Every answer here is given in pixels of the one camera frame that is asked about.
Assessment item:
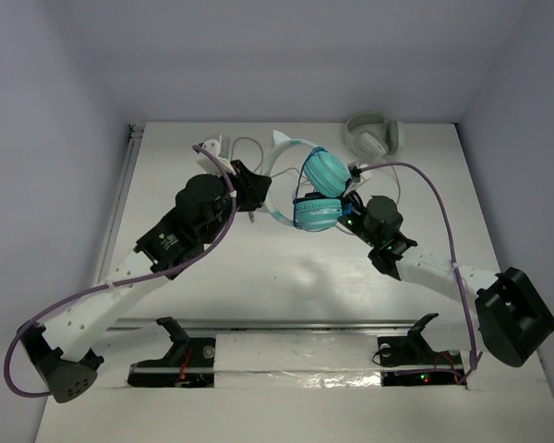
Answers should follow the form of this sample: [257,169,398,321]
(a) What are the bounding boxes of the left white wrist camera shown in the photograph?
[193,134,234,175]

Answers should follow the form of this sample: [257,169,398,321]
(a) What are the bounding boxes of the metal base rail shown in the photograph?
[95,316,464,389]

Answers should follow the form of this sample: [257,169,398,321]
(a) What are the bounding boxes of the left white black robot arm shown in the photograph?
[20,161,271,403]

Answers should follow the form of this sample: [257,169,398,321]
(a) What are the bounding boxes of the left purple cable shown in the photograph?
[3,145,239,398]

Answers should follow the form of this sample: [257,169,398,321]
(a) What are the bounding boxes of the white grey headphones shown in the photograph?
[343,112,405,163]

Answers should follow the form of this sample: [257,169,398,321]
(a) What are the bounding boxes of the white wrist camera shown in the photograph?
[193,134,234,175]
[343,162,372,196]

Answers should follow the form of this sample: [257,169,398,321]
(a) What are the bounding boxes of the grey headphone cable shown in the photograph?
[230,137,403,222]

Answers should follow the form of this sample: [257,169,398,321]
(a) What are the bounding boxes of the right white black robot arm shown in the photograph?
[341,197,554,367]

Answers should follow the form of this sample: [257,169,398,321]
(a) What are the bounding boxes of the teal cat ear headphones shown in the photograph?
[259,130,349,233]

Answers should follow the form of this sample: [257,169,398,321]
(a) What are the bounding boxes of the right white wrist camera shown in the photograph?
[343,162,372,196]

